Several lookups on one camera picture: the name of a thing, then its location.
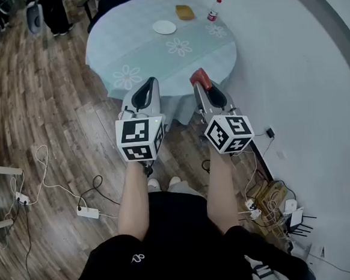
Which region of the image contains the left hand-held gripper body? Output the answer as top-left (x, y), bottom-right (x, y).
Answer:
top-left (113, 102), bottom-right (169, 164)

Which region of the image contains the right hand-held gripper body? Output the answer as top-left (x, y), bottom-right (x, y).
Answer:
top-left (199, 101), bottom-right (257, 157)

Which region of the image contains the small red object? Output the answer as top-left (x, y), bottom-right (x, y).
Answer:
top-left (188, 67), bottom-right (212, 93)

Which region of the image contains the white plate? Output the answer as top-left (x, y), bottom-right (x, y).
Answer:
top-left (152, 19), bottom-right (177, 37)

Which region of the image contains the person's right forearm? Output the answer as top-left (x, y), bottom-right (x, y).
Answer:
top-left (200, 145), bottom-right (242, 238)

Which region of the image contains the person's left forearm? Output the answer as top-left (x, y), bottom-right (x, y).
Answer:
top-left (112, 159), bottom-right (156, 244)

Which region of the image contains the person's white left shoe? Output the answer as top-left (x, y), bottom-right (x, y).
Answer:
top-left (147, 178), bottom-right (162, 193)

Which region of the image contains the person's white shoe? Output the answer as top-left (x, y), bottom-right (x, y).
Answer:
top-left (147, 178), bottom-right (162, 193)
top-left (167, 175), bottom-right (182, 189)

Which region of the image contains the person's white right shoe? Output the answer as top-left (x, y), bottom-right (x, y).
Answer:
top-left (167, 175), bottom-right (182, 189)

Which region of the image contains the white power strip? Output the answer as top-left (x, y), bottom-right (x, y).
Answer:
top-left (14, 190), bottom-right (31, 208)
top-left (75, 204), bottom-right (102, 222)
top-left (244, 198), bottom-right (263, 222)

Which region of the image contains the clear bottle with red cap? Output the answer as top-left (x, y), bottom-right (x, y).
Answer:
top-left (205, 0), bottom-right (225, 23)

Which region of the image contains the yellow sponge block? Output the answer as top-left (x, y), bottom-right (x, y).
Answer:
top-left (174, 3), bottom-right (196, 22)

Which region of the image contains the black office chair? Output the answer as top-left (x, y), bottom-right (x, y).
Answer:
top-left (84, 0), bottom-right (155, 34)

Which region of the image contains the white router with black antennas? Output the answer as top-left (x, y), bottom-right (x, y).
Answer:
top-left (283, 196), bottom-right (319, 237)

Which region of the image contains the person's black shirt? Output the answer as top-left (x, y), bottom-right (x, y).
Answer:
top-left (57, 179), bottom-right (311, 280)

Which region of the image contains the white grey office chair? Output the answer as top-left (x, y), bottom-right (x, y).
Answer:
top-left (25, 1), bottom-right (46, 36)

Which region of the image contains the white table leg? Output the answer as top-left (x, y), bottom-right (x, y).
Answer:
top-left (0, 160), bottom-right (25, 179)
top-left (0, 217), bottom-right (16, 232)

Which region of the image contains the black floor cable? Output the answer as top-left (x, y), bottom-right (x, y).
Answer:
top-left (75, 173), bottom-right (121, 210)

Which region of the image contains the white floor cable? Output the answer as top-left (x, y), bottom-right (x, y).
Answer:
top-left (24, 142), bottom-right (81, 206)

